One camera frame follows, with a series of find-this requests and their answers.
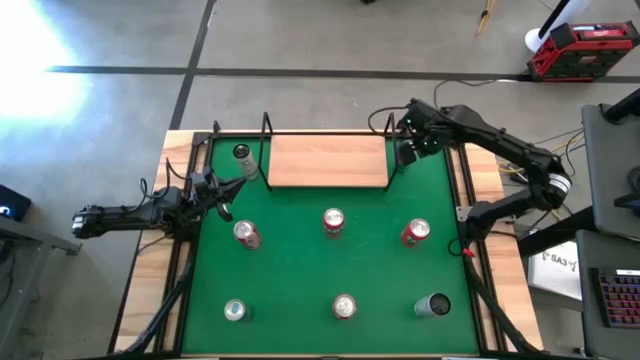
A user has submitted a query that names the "red white patterned can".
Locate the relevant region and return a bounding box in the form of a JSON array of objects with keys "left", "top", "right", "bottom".
[{"left": 232, "top": 219, "right": 263, "bottom": 251}]

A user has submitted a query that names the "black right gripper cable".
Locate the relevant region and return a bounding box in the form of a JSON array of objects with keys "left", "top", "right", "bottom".
[{"left": 368, "top": 105, "right": 409, "bottom": 135}]

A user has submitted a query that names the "black desk leg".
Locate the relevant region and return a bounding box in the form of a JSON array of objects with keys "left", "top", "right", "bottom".
[{"left": 517, "top": 205, "right": 596, "bottom": 259}]

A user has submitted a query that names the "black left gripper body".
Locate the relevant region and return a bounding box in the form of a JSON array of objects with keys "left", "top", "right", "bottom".
[{"left": 185, "top": 169, "right": 222, "bottom": 217}]

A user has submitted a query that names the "red can blue logo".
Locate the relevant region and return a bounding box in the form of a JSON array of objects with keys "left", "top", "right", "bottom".
[{"left": 331, "top": 292, "right": 358, "bottom": 321}]

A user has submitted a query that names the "black device with blue light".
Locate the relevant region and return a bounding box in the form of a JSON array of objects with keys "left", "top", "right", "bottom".
[{"left": 0, "top": 183, "right": 33, "bottom": 223}]

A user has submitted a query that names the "green felt mat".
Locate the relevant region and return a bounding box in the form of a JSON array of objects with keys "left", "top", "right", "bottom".
[{"left": 180, "top": 135, "right": 480, "bottom": 355}]

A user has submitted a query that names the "black backlit keyboard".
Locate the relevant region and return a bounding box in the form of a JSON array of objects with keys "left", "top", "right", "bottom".
[{"left": 591, "top": 267, "right": 640, "bottom": 330}]

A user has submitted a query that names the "red black toolbox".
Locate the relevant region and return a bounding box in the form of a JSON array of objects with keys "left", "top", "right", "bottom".
[{"left": 526, "top": 20, "right": 640, "bottom": 83}]

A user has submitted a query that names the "yellow wooden stick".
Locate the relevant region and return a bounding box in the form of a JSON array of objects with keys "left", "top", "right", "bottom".
[{"left": 475, "top": 0, "right": 498, "bottom": 37}]

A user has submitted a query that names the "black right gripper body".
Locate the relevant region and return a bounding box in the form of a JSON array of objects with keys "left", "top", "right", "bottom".
[{"left": 399, "top": 98, "right": 451, "bottom": 159}]

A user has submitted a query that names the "silver can blue tab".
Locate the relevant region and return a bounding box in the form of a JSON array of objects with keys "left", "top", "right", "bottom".
[{"left": 223, "top": 298, "right": 254, "bottom": 323}]

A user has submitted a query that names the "red can silver lid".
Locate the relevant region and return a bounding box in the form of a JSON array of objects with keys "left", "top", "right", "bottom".
[{"left": 322, "top": 207, "right": 346, "bottom": 240}]

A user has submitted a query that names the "black metal table frame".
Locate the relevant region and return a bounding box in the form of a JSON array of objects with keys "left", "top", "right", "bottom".
[{"left": 107, "top": 119, "right": 544, "bottom": 359}]

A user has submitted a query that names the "red Fanta can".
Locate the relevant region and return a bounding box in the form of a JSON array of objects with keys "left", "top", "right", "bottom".
[{"left": 399, "top": 217, "right": 431, "bottom": 249}]

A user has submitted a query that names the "white printed box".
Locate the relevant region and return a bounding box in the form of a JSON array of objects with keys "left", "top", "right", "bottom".
[{"left": 527, "top": 240, "right": 584, "bottom": 301}]

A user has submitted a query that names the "white stand with black stripe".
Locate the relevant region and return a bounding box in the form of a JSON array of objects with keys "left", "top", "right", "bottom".
[{"left": 524, "top": 0, "right": 594, "bottom": 53}]

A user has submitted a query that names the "grey desk top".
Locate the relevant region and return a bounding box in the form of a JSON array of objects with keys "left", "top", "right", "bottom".
[
  {"left": 581, "top": 102, "right": 640, "bottom": 240},
  {"left": 574, "top": 228, "right": 640, "bottom": 360}
]

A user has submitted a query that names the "grey metal table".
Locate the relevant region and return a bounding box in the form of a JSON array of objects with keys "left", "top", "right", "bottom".
[{"left": 0, "top": 214, "right": 83, "bottom": 359}]

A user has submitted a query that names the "wooden board platform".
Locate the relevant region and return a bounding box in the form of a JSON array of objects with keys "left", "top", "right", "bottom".
[{"left": 257, "top": 111, "right": 401, "bottom": 192}]

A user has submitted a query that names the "yellow cable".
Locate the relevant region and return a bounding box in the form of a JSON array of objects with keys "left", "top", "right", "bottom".
[{"left": 498, "top": 132, "right": 585, "bottom": 175}]

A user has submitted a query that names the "black floor cable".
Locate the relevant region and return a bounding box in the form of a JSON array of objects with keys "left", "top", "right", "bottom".
[{"left": 432, "top": 78, "right": 531, "bottom": 109}]

